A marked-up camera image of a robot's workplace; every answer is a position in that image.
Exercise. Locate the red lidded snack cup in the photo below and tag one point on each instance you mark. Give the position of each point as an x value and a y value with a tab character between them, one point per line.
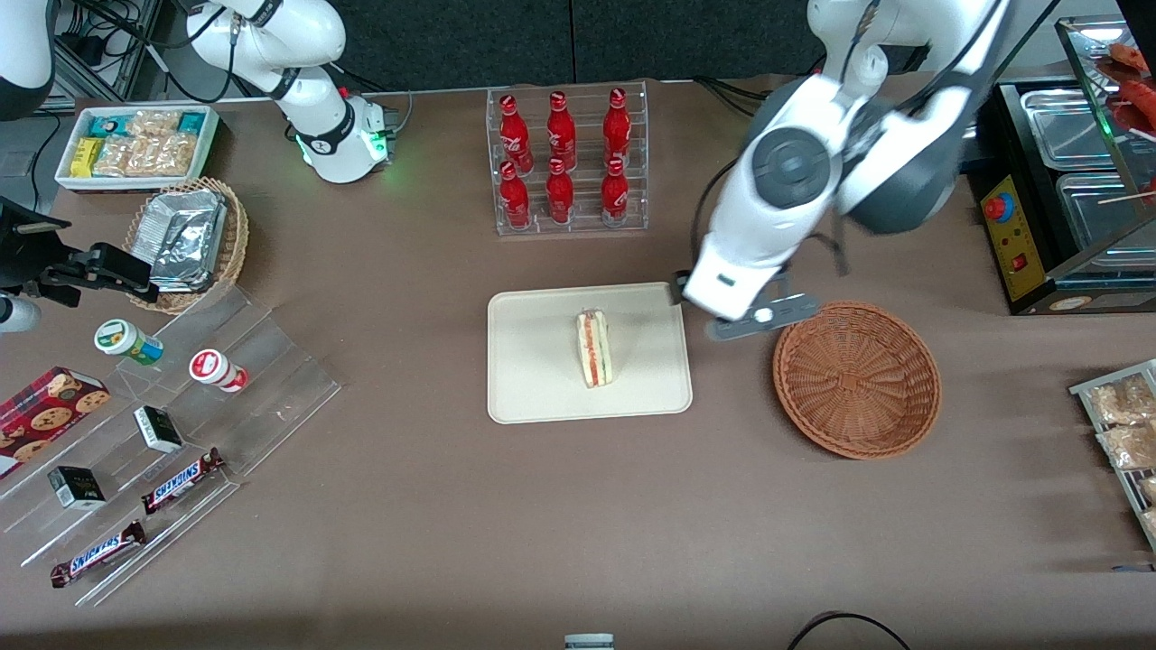
212	368

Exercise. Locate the brown round wicker basket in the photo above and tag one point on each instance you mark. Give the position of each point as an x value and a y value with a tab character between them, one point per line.
853	379

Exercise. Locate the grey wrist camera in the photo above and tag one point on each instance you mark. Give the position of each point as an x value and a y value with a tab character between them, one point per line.
18	314
786	311

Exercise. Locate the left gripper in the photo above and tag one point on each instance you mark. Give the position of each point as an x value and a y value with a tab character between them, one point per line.
675	291

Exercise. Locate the light tan wicker basket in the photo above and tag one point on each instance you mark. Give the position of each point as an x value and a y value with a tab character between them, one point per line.
237	244

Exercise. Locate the small grey white object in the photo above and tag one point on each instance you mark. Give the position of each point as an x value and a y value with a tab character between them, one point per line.
589	643

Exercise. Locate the red grilled sausage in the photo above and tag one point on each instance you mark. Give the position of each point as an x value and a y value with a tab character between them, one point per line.
1140	99

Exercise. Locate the white plastic snack bin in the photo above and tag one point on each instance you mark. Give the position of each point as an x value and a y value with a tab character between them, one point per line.
63	176

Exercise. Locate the teal snack packet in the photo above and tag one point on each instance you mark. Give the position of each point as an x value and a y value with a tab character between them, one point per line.
191	121
108	125

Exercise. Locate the green lidded snack cup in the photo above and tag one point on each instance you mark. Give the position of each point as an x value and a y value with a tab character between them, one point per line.
122	338

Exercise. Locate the cream plastic tray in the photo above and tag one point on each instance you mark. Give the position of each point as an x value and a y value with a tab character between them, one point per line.
533	361

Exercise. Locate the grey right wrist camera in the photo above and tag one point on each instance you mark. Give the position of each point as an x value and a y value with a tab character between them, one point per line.
18	314

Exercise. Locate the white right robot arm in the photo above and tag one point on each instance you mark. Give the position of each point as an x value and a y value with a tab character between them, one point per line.
316	99

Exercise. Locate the steel food pan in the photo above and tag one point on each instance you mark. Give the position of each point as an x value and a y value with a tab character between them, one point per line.
1066	131
1097	212

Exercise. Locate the clear acrylic stepped display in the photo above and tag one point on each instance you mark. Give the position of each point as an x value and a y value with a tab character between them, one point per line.
271	397

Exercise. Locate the Snickers chocolate bar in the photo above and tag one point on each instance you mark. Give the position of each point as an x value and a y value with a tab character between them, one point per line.
181	481
97	553

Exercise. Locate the triangular sandwich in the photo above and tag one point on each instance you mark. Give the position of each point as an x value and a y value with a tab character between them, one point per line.
594	350

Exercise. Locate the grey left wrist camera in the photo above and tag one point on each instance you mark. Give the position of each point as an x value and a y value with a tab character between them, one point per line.
786	311

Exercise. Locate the clear bag of crackers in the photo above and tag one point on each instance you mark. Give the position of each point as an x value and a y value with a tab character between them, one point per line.
172	154
153	124
122	156

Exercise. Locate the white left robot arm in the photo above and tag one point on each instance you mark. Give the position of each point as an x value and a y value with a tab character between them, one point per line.
795	171

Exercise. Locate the clear acrylic bottle rack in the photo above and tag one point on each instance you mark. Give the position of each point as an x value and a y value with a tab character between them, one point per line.
587	221

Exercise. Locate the yellow snack packet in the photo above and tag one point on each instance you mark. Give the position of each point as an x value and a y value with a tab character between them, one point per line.
86	156

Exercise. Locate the silver foil packet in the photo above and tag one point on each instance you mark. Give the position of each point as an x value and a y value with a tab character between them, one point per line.
185	278
185	226

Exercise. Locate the red cola bottle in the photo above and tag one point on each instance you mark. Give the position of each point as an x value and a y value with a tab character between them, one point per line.
560	197
513	135
617	128
561	134
515	200
615	197

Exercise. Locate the small black box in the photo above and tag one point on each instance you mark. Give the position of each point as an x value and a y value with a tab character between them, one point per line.
158	430
77	487

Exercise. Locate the red tartan cookie box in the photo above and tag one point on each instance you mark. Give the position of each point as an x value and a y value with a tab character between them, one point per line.
45	415

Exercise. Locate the clear bag of nut snacks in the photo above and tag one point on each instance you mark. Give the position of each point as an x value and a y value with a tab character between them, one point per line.
1149	489
1129	447
1124	402

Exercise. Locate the black food warmer appliance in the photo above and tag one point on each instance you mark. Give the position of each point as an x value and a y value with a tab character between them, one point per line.
1016	253

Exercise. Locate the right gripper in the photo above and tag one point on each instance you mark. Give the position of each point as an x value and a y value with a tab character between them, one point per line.
20	248

